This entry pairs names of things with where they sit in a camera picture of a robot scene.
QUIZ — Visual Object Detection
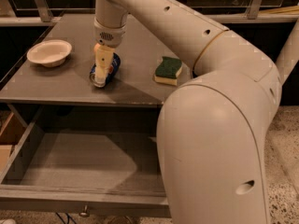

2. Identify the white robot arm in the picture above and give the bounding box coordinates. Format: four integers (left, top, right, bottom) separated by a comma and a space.
94, 0, 298, 224

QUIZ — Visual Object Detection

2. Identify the open grey top drawer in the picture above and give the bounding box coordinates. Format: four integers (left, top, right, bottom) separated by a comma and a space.
0, 105, 170, 217

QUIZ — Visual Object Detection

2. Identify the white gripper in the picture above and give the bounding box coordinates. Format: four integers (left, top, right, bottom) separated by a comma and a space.
94, 17, 126, 82

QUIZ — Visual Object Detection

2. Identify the grey cabinet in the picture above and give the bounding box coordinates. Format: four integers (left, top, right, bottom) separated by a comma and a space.
0, 13, 197, 161

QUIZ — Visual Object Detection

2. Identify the white bowl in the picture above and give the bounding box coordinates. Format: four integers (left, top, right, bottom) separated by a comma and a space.
27, 40, 72, 68

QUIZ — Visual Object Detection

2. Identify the metal railing frame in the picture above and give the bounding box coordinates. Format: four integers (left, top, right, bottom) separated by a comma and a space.
1, 0, 299, 23

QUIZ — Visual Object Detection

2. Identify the dark lower cabinet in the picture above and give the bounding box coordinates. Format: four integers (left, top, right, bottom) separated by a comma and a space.
228, 22, 299, 105

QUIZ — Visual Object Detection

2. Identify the green yellow sponge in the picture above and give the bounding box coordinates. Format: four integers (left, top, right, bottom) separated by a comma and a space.
153, 56, 182, 86

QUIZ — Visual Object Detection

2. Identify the metal drawer knob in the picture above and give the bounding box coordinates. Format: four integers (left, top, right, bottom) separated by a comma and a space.
79, 205, 90, 217

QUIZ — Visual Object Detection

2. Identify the blue pepsi can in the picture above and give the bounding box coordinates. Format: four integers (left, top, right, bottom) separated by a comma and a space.
90, 53, 121, 88

